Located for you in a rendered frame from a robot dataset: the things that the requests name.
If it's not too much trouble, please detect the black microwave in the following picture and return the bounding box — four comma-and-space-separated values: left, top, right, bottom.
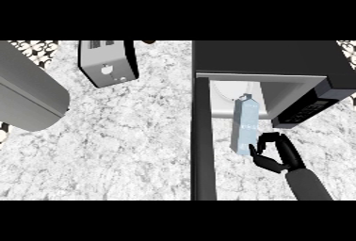
193, 40, 356, 130

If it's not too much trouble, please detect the silver toaster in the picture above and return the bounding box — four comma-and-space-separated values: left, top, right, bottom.
77, 40, 141, 88

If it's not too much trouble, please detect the pale blue milk carton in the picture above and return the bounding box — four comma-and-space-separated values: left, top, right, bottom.
228, 92, 261, 156

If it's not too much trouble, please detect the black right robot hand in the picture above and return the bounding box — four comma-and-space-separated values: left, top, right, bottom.
249, 131, 308, 174

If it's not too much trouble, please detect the dark grey microwave door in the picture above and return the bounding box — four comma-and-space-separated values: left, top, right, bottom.
190, 77, 219, 201

